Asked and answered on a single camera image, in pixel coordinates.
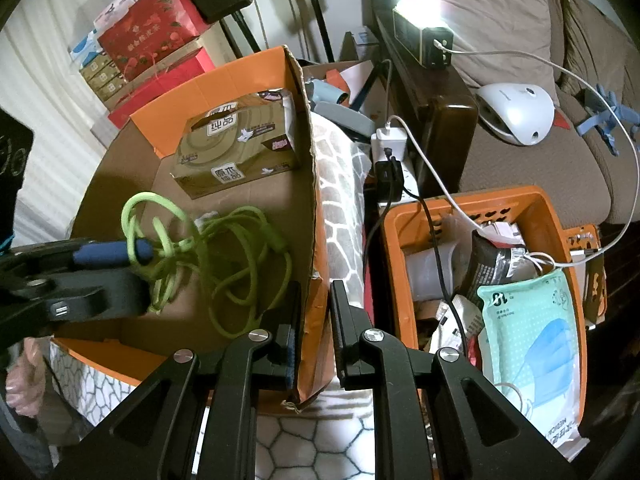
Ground pink tissue box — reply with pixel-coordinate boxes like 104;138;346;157
92;0;166;34

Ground orange cardboard box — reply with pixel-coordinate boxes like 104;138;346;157
50;45;333;413

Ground red white packet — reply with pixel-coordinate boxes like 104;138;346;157
477;221;526;249

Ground person's left hand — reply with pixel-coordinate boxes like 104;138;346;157
5;337;48;418

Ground black speaker stand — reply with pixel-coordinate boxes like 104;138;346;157
304;0;337;64
220;14;267;57

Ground small tan tissue box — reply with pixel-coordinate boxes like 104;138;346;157
97;80;135;110
87;67;127;95
80;55;119;82

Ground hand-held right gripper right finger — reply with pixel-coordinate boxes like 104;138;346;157
330;280;591;480

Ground brown back cushion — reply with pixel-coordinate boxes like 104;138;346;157
557;0;640;111

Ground small blue white box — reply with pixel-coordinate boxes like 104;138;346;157
344;30;381;64

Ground red gift box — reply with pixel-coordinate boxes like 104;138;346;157
96;0;214;82

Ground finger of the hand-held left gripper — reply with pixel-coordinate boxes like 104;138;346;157
30;269;151;322
15;239;155;268

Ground white printed packet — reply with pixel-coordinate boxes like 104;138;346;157
427;294;486;361

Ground orange plastic basket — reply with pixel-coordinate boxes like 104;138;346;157
379;186;590;451

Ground light blue tube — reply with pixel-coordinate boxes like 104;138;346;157
306;80;352;107

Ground green rope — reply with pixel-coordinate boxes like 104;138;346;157
121;191;297;337

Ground black snack packet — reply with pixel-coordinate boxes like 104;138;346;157
462;230;531;301

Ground beige cushion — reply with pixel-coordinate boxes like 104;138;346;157
405;0;558;107

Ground long white cable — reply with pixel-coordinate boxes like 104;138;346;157
435;42;640;269

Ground white handheld appliance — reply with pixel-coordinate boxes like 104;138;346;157
474;83;557;147

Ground brown sofa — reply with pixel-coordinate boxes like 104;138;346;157
360;0;640;227

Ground black charger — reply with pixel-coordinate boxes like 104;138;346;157
375;161;407;201

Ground white charger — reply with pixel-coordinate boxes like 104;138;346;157
372;127;409;159

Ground cluttered cardboard box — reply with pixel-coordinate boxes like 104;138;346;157
297;59;386;111

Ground white power strip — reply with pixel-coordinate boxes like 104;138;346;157
372;147;422;207

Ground tan tissue pack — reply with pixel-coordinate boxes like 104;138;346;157
169;91;302;199

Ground red gift bag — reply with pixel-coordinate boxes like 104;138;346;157
107;47;217;132

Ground grey case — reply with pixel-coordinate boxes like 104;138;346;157
311;101;380;135

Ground bright portable lamp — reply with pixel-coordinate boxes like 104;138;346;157
391;0;454;69

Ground black cable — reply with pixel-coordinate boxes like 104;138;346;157
362;157;472;361

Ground cream curtain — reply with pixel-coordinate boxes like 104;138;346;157
0;0;113;241

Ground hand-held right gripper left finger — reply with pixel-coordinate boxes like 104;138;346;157
50;280;305;480

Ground short white cable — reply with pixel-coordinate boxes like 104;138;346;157
385;115;501;242

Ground teal face mask pack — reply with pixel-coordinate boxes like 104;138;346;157
476;269;590;462

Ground blue white tissue pack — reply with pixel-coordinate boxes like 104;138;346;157
70;30;104;69

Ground white plastic cup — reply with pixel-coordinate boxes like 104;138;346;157
404;240;459;302

